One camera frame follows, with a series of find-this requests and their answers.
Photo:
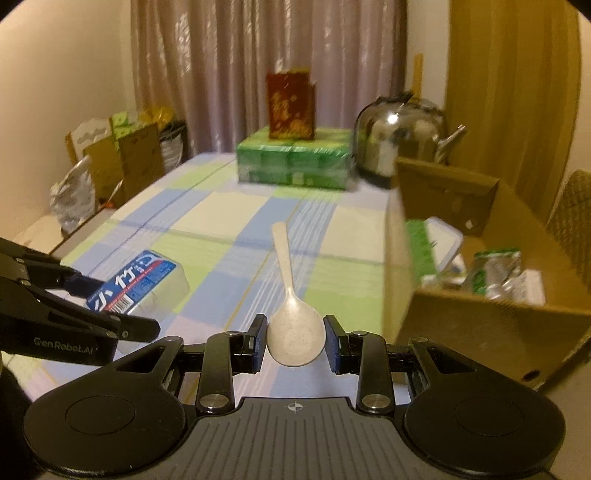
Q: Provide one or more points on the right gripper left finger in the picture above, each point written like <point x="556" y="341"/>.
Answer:
<point x="226" y="354"/>

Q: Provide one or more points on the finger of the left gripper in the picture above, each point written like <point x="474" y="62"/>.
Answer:
<point x="34" y="311"/>
<point x="30" y="267"/>

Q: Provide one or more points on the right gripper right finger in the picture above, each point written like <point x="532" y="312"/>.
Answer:
<point x="365" y="355"/>

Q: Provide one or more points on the blue label toothpick box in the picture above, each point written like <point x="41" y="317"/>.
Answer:
<point x="149" y="286"/>

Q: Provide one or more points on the beige plastic spoon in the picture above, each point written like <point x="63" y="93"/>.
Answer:
<point x="296" y="334"/>

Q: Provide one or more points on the green white medicine box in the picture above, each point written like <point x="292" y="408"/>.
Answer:
<point x="425" y="269"/>

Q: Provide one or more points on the white Mecobalamin tablet box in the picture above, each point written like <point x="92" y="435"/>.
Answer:
<point x="455" y="274"/>

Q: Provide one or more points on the silver foil tea pouch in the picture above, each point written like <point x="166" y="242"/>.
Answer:
<point x="491" y="271"/>

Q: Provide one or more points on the white ointment box with cartoon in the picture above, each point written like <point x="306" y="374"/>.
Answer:
<point x="528" y="288"/>

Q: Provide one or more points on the crumpled plastic bag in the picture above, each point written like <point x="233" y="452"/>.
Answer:
<point x="72" y="201"/>

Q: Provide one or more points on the checkered tablecloth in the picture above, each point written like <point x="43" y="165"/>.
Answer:
<point x="219" y="231"/>

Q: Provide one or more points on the cardboard boxes on floor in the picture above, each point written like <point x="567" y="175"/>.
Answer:
<point x="128" y="151"/>

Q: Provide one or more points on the brown cardboard box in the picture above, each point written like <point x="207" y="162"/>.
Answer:
<point x="527" y="343"/>

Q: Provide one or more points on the green tissue multipack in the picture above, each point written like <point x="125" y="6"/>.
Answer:
<point x="324" y="162"/>

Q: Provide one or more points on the stainless steel kettle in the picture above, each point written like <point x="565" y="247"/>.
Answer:
<point x="403" y="126"/>

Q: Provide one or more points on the quilted chair cushion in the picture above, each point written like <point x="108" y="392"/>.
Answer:
<point x="570" y="223"/>

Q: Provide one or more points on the pink curtain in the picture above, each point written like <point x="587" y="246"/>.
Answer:
<point x="208" y="60"/>

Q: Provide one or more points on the red gift box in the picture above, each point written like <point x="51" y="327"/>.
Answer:
<point x="290" y="97"/>

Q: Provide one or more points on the brown curtain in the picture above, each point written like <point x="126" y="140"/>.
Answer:
<point x="514" y="82"/>

